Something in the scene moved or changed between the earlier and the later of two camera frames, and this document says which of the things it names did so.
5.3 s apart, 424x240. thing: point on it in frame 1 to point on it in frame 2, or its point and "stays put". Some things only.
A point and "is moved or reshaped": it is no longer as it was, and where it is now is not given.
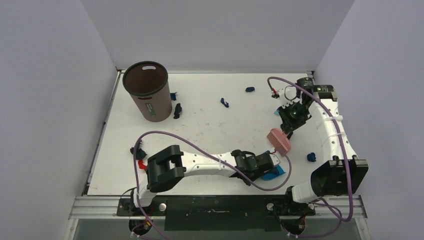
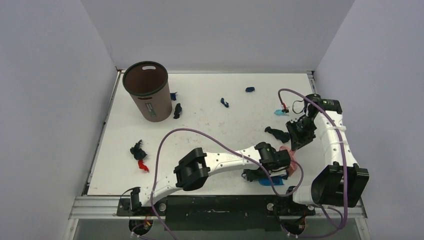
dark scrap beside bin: x=178 y=109 stays put
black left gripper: x=258 y=175 stays put
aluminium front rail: x=90 y=207 stays put
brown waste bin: x=146 y=82 stays put
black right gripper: x=288 y=124 to x=296 y=133
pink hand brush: x=279 y=141 to x=293 y=163
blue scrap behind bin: x=173 y=96 stays put
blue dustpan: x=277 y=171 is moved or reshaped
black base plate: x=224 y=213 stays put
